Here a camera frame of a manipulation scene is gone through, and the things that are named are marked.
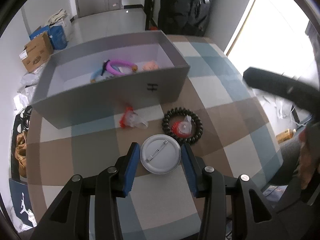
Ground black backpack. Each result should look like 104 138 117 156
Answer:
157 0 213 36

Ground checkered tablecloth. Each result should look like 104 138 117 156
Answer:
27 36 283 239

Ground right hand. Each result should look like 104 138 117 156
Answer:
298 128 316 190

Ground clear plastic bags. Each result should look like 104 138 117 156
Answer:
14 63 47 113

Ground white round pin badge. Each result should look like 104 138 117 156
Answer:
140 134 181 175

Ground brown cardboard box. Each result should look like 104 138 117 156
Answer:
19 31 54 73

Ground pink pig charm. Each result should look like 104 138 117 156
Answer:
142 61 159 71

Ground red round disc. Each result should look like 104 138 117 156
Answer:
171 115 192 138

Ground red clear plastic packet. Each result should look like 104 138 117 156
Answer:
119 107 148 128

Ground black white sandals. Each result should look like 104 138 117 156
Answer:
15 106 32 133

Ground blue jordan bag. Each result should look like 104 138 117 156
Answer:
9 178 37 231

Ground purple ring bracelet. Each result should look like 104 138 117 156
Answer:
101 58 139 77

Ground white cloth bag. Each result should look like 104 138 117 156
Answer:
45 8 72 36

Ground blue cardboard box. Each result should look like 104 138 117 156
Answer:
29 25 67 50

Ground blue ring bracelet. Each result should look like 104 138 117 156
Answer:
89 65 123 84

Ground brown shoes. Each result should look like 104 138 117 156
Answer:
15 131 27 178

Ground grey open cardboard box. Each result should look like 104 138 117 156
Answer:
31 31 190 129

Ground dark beaded bracelet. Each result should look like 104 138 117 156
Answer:
161 107 203 145
100 59 112 76

